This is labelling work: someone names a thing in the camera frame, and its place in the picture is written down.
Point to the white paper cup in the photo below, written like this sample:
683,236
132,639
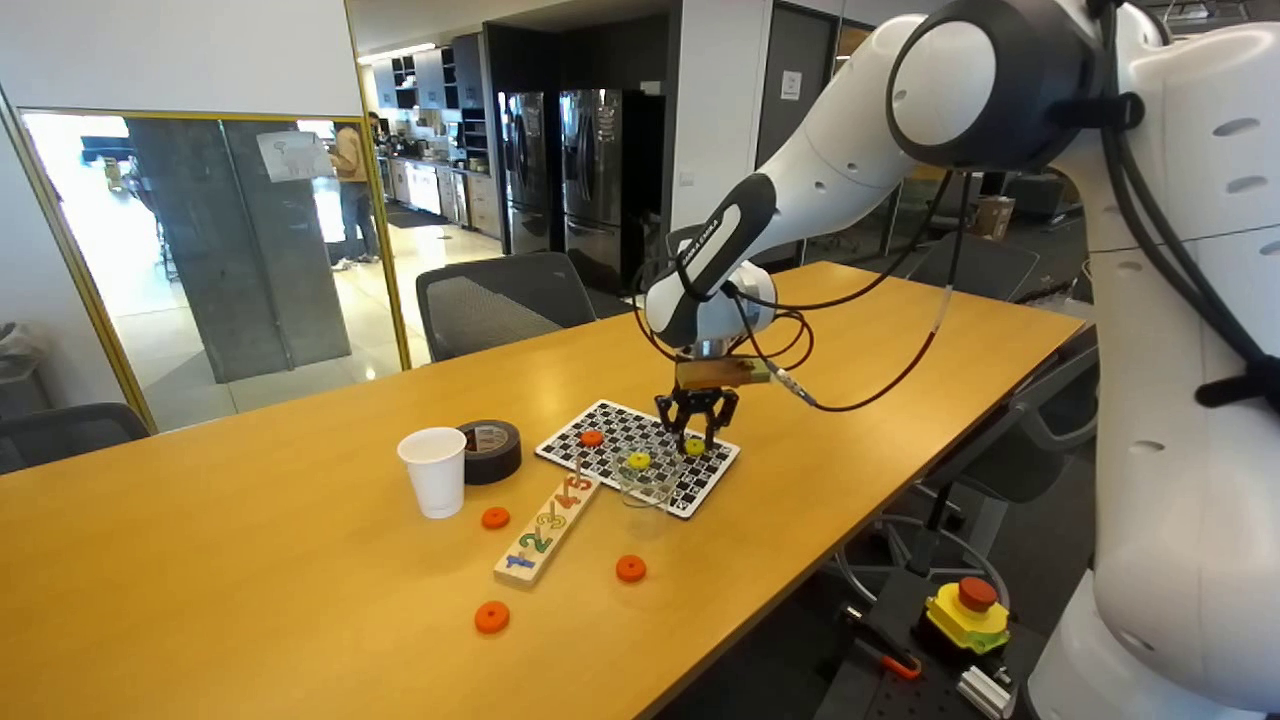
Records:
432,472

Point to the dark refrigerator cabinets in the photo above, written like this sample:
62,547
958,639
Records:
573,160

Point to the yellow red emergency stop button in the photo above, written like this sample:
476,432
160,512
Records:
970,618

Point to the black orange clamp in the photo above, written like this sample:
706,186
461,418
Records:
884,659

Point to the black mesh office chair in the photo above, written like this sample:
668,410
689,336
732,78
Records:
502,300

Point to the black white marker board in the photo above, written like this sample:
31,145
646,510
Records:
665,485

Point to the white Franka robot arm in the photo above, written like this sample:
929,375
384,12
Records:
1187,402

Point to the yellow disc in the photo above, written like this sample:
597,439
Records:
693,449
637,460

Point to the dark office chair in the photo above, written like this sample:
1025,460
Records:
1025,425
67,432

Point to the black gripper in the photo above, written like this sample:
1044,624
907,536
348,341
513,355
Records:
698,396

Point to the wooden number peg board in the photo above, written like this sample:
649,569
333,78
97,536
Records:
540,541

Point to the orange disc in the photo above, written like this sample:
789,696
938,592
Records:
630,569
593,439
498,516
492,618

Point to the black tape roll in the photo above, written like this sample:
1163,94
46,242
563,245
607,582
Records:
498,453

